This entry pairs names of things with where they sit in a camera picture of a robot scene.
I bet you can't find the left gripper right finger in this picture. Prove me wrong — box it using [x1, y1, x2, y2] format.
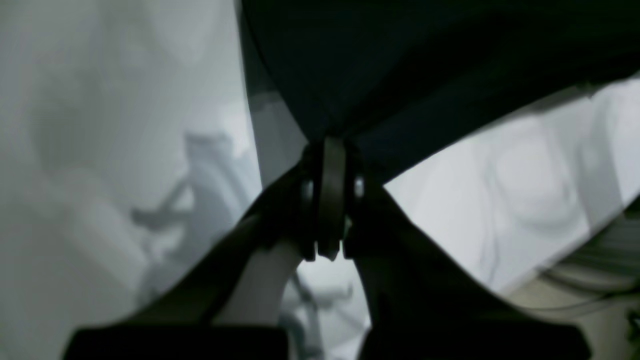
[343, 144, 530, 328]

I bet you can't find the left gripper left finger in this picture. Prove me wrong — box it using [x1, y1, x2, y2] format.
[125, 145, 318, 327]

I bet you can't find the black t-shirt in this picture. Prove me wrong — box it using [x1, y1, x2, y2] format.
[241, 0, 640, 182]

